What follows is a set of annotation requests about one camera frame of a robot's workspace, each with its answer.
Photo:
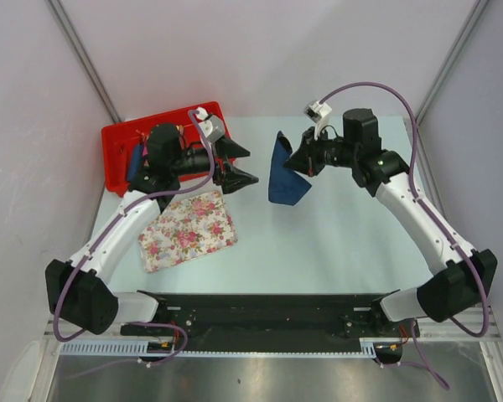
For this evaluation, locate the red plastic bin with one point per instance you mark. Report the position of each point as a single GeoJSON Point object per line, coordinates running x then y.
{"type": "Point", "coordinates": [119, 140]}

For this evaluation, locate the right aluminium corner post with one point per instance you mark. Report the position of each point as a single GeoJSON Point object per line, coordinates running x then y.
{"type": "Point", "coordinates": [476, 13]}

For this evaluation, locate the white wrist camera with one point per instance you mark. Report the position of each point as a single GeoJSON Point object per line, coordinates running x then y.
{"type": "Point", "coordinates": [319, 114]}
{"type": "Point", "coordinates": [212, 127]}

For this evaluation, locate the aluminium corner post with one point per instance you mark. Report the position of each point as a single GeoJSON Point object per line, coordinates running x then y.
{"type": "Point", "coordinates": [476, 13]}
{"type": "Point", "coordinates": [77, 46]}

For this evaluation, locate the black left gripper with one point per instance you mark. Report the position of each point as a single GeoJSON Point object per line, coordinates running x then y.
{"type": "Point", "coordinates": [235, 178]}

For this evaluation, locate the floral cloth mat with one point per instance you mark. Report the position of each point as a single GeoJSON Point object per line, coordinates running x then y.
{"type": "Point", "coordinates": [187, 230]}

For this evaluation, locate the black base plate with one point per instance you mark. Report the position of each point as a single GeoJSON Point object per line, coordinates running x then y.
{"type": "Point", "coordinates": [269, 303]}

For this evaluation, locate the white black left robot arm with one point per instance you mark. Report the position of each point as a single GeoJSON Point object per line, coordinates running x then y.
{"type": "Point", "coordinates": [77, 289]}

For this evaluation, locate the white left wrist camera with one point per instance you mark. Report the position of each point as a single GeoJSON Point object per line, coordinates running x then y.
{"type": "Point", "coordinates": [212, 127]}

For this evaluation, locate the left aluminium corner post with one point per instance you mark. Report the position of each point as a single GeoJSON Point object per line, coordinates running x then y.
{"type": "Point", "coordinates": [77, 46]}

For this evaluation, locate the white slotted cable duct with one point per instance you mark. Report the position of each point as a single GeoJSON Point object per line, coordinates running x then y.
{"type": "Point", "coordinates": [152, 349]}

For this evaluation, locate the blue rolled napkin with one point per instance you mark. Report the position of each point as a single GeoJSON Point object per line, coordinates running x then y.
{"type": "Point", "coordinates": [134, 162]}

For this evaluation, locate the dark blue paper napkin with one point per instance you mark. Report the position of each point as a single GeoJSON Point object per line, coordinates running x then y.
{"type": "Point", "coordinates": [285, 187]}

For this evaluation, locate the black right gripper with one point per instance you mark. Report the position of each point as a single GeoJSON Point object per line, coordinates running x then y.
{"type": "Point", "coordinates": [306, 160]}

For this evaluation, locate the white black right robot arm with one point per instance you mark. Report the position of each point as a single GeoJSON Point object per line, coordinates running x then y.
{"type": "Point", "coordinates": [461, 274]}

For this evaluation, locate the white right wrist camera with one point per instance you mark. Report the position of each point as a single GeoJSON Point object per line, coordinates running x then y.
{"type": "Point", "coordinates": [319, 114]}

